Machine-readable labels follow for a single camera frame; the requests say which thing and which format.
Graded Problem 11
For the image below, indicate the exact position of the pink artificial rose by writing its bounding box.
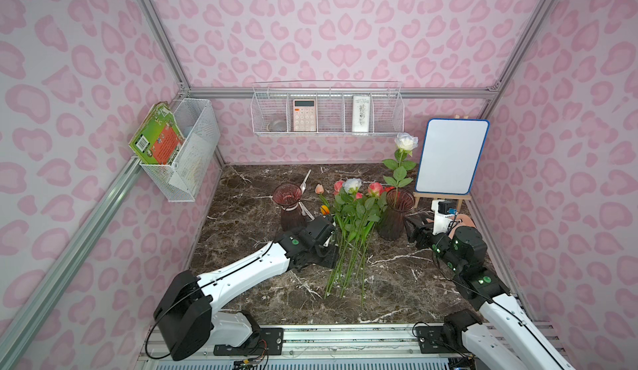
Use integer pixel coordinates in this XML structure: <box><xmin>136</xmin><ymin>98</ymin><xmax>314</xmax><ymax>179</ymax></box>
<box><xmin>333</xmin><ymin>181</ymin><xmax>345</xmax><ymax>195</ymax></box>
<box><xmin>359</xmin><ymin>182</ymin><xmax>385</xmax><ymax>233</ymax></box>

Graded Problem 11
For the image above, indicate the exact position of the white artificial rose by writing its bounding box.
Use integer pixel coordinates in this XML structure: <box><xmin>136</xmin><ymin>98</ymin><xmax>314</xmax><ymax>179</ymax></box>
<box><xmin>326</xmin><ymin>179</ymin><xmax>364</xmax><ymax>296</ymax></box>
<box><xmin>382</xmin><ymin>132</ymin><xmax>419</xmax><ymax>210</ymax></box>

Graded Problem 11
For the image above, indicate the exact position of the pink artificial tulip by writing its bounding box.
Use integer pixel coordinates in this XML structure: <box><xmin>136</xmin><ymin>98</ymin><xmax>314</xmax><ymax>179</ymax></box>
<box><xmin>315</xmin><ymin>184</ymin><xmax>330</xmax><ymax>209</ymax></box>

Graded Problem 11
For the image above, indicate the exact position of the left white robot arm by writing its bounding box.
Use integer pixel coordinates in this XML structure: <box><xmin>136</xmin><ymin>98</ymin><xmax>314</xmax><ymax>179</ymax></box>
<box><xmin>151</xmin><ymin>215</ymin><xmax>338</xmax><ymax>364</ymax></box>

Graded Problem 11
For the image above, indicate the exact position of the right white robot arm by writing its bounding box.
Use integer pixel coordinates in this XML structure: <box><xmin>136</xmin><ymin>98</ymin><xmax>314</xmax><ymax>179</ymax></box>
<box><xmin>404</xmin><ymin>215</ymin><xmax>573</xmax><ymax>369</ymax></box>

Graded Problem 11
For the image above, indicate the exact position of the right red glass vase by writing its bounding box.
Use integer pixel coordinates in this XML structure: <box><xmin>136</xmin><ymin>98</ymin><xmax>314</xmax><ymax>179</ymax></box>
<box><xmin>378</xmin><ymin>189</ymin><xmax>415</xmax><ymax>241</ymax></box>

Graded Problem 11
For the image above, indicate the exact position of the red glass vase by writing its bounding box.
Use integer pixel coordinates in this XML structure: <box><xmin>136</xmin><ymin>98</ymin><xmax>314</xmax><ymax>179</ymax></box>
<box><xmin>378</xmin><ymin>189</ymin><xmax>415</xmax><ymax>241</ymax></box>
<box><xmin>272</xmin><ymin>182</ymin><xmax>307</xmax><ymax>232</ymax></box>

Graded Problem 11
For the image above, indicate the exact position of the pink plastic tray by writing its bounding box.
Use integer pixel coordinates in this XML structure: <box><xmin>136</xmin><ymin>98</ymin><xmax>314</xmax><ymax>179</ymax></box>
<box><xmin>448</xmin><ymin>214</ymin><xmax>476</xmax><ymax>239</ymax></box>

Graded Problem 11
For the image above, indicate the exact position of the left red glass vase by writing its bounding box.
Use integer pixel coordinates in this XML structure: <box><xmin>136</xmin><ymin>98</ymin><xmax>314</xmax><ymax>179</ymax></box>
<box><xmin>272</xmin><ymin>182</ymin><xmax>307</xmax><ymax>232</ymax></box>

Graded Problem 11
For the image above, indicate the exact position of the blue framed whiteboard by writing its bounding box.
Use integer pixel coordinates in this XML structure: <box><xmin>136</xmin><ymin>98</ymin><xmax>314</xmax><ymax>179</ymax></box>
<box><xmin>414</xmin><ymin>117</ymin><xmax>491</xmax><ymax>196</ymax></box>

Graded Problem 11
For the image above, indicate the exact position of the pink calculator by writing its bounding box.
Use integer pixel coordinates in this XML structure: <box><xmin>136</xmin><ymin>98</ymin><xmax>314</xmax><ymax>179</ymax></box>
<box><xmin>292</xmin><ymin>99</ymin><xmax>317</xmax><ymax>132</ymax></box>

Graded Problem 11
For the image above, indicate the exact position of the white remote control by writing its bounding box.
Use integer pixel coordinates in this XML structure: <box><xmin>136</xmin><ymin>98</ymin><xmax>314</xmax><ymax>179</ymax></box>
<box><xmin>352</xmin><ymin>95</ymin><xmax>372</xmax><ymax>133</ymax></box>

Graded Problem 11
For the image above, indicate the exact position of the white mesh side basket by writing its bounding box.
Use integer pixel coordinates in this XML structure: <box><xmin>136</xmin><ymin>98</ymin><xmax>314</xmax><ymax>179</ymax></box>
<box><xmin>140</xmin><ymin>98</ymin><xmax>221</xmax><ymax>202</ymax></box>

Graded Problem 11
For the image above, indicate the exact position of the green red book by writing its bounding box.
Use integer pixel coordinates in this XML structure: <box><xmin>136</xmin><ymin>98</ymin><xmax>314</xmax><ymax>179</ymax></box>
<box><xmin>129</xmin><ymin>102</ymin><xmax>185</xmax><ymax>166</ymax></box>

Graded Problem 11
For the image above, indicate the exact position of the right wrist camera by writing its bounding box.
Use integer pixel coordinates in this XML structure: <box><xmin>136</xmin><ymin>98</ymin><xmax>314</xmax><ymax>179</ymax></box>
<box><xmin>431</xmin><ymin>200</ymin><xmax>458</xmax><ymax>235</ymax></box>

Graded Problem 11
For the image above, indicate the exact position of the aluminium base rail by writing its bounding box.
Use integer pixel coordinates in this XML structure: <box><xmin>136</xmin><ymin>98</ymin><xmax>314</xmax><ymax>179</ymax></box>
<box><xmin>134</xmin><ymin>321</ymin><xmax>559</xmax><ymax>370</ymax></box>

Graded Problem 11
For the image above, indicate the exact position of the white wire wall basket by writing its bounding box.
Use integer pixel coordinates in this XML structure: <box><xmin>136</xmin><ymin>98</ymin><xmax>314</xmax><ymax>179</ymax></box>
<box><xmin>250</xmin><ymin>81</ymin><xmax>405</xmax><ymax>137</ymax></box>

